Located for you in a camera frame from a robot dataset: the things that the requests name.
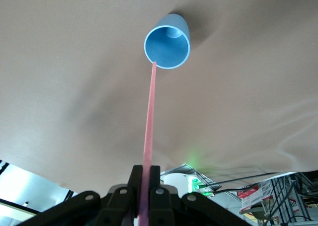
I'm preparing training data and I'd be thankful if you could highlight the blue cup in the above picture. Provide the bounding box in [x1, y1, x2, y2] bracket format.
[143, 12, 192, 70]

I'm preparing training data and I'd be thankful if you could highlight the white perforated metal case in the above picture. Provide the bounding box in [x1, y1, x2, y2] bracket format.
[257, 175, 283, 199]

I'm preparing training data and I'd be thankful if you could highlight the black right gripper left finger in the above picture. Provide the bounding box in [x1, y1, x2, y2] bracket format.
[98, 164, 144, 226]

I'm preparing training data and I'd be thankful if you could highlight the metal equipment shelf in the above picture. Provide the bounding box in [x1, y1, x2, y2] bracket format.
[273, 170, 318, 226]

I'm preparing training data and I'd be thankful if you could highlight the long black table cable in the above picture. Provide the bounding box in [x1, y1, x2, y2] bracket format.
[213, 172, 280, 193]

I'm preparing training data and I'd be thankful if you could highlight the red and white box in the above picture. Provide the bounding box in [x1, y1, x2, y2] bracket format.
[236, 183, 268, 211]

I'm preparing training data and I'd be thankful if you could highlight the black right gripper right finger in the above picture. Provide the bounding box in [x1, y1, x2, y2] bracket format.
[149, 165, 178, 226]

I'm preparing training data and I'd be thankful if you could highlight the brown table cover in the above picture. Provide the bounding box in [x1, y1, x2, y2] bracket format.
[0, 0, 318, 194]

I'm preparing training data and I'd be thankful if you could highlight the pink straw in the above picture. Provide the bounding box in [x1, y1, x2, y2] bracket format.
[137, 61, 158, 226]

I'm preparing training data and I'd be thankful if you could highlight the olive green device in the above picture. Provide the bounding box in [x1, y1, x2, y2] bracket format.
[238, 207, 276, 226]

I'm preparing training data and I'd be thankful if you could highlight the short black table cable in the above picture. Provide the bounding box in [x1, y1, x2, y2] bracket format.
[210, 170, 265, 186]

